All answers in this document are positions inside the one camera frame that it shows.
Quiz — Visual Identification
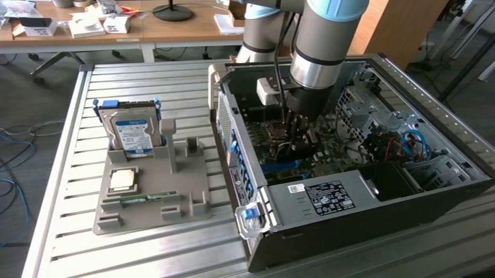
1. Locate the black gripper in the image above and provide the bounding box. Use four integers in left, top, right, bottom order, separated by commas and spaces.
284, 86, 331, 122

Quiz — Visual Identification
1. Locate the graphics card with metal bracket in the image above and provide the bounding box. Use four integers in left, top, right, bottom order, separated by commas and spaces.
266, 136, 322, 163

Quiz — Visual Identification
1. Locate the metal CPU socket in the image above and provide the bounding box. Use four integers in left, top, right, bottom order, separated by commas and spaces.
264, 120, 292, 139

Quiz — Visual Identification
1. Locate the green motherboard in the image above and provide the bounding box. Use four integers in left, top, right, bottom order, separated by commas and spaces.
247, 105, 363, 186

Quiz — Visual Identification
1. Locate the blue expansion slot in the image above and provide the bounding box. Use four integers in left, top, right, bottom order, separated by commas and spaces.
262, 160, 306, 173

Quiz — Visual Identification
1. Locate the grey card retention flap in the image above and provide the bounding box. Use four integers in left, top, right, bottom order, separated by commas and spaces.
207, 64, 230, 111

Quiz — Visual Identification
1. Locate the white paper stack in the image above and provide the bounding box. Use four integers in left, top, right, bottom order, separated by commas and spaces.
214, 13, 246, 36

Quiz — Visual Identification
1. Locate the wooden cabinet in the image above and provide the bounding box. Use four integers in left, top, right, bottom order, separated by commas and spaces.
346, 0, 452, 70

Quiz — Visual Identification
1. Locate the brown cardboard box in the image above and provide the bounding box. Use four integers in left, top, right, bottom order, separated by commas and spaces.
227, 0, 248, 27

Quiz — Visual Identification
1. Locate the grey power supply unit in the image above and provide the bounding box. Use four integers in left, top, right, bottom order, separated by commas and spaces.
266, 170, 379, 227

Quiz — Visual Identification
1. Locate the metal disk bay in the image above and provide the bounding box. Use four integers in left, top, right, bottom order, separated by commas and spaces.
402, 155, 471, 193

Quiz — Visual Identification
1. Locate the wooden desk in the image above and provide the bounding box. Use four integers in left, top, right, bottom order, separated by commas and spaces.
0, 0, 355, 63

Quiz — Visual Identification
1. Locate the black round lamp base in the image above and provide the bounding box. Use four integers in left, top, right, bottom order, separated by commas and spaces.
152, 0, 195, 23

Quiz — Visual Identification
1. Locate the hard disk with blue carrier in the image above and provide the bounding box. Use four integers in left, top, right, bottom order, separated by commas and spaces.
91, 100, 165, 159

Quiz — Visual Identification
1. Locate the black open PC case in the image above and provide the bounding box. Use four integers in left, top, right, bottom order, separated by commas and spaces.
207, 53, 495, 273

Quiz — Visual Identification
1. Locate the grey plastic parts rack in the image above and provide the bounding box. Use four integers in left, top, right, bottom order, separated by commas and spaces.
91, 117, 214, 237

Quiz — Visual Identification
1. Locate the green RAM stick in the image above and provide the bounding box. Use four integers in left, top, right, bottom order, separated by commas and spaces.
103, 190, 179, 205

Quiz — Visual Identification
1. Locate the orange flat item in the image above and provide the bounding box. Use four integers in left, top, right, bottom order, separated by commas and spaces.
119, 5, 149, 20

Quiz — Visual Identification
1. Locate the CPU chip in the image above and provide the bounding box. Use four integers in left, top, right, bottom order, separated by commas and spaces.
108, 170, 139, 193

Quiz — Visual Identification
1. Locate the white labelled box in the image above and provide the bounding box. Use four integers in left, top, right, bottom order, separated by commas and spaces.
103, 16, 132, 34

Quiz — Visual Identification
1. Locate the flat white box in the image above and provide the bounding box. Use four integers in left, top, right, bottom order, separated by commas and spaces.
68, 13, 105, 39

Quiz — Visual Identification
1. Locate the white tape roll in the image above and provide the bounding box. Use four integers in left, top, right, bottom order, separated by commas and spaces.
73, 17, 103, 32

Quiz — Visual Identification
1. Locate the white box with black lid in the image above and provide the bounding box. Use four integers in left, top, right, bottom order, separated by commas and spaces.
17, 17, 59, 38

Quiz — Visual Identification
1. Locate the clear plastic bag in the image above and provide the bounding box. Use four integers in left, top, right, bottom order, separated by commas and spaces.
0, 0, 43, 20

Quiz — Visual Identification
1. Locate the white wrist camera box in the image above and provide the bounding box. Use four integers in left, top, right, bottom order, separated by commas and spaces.
256, 77, 298, 105

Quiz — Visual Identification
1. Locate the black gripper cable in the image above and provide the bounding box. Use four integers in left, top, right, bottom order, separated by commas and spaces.
272, 13, 295, 116

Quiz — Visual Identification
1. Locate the orange and black wire bundle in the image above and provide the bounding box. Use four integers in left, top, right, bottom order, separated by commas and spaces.
366, 131, 424, 164

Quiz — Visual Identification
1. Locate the blue data wire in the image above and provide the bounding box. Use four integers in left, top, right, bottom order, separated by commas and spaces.
400, 129, 434, 159

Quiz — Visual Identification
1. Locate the blue case latch handle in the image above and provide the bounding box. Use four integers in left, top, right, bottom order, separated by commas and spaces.
239, 206, 259, 223

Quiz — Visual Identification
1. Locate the grey floor cable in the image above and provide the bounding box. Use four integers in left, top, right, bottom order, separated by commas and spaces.
0, 120, 67, 137

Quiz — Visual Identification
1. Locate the blue floor cable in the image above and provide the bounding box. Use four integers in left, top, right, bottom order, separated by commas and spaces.
0, 133, 37, 248

